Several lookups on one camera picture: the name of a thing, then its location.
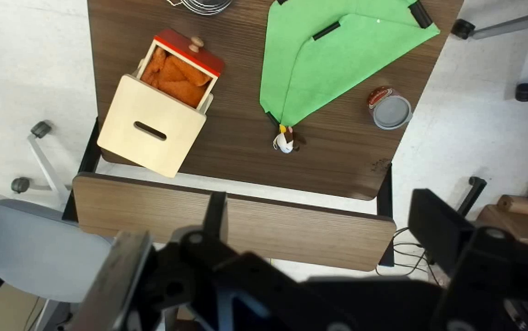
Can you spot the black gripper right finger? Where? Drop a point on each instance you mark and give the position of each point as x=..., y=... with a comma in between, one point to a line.
x=492, y=270

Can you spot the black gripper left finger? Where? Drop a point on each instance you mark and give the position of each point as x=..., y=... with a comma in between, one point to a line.
x=109, y=303

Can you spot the green towel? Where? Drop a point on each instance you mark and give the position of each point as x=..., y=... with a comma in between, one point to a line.
x=317, y=51

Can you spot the grey office chair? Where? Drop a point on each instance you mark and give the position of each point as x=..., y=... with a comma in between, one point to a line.
x=46, y=257

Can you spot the dark wooden side table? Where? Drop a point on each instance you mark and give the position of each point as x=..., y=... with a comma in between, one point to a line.
x=280, y=231

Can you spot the wooden box with slot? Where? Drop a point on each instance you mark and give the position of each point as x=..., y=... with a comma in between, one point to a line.
x=149, y=128

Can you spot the grey and red tape roll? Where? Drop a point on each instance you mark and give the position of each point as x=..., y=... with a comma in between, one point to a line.
x=389, y=110

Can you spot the small white toy figure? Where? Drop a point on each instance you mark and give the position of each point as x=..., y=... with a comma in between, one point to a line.
x=284, y=141

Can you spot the orange cloth in drawer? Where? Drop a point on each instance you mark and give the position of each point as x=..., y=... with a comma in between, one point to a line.
x=175, y=78

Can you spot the red front wooden drawer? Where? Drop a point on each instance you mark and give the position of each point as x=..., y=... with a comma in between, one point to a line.
x=192, y=51

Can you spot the small silver lidded pot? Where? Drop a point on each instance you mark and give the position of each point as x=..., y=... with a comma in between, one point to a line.
x=206, y=8

